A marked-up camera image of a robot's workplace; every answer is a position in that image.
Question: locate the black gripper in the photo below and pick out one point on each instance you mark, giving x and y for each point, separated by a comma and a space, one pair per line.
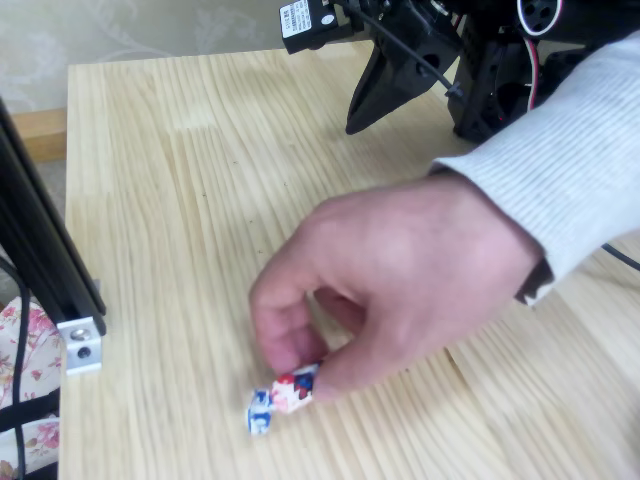
400, 75

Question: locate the candy red blue white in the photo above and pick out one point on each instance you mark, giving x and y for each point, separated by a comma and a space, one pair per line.
287, 395

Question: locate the forearm in white ribbed sleeve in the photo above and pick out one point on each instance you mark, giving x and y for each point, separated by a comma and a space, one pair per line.
575, 150

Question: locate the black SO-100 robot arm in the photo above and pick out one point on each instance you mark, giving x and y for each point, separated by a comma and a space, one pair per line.
485, 100

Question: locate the person's bare hand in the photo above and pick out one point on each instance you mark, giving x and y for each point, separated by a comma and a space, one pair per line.
400, 260

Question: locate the wooden skirting board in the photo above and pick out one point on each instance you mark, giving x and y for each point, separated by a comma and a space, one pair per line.
40, 132

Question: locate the black flat bar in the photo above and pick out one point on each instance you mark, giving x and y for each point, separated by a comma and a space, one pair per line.
30, 412

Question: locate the floral pattern fabric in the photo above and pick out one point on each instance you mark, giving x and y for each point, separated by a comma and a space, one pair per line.
45, 440

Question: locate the black camera box with label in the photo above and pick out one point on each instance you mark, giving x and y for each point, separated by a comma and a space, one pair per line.
305, 25

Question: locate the black aluminium extrusion post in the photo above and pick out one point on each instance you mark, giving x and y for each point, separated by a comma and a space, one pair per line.
35, 240

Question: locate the silver corner bracket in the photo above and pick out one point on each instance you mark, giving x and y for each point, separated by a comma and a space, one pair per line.
80, 345

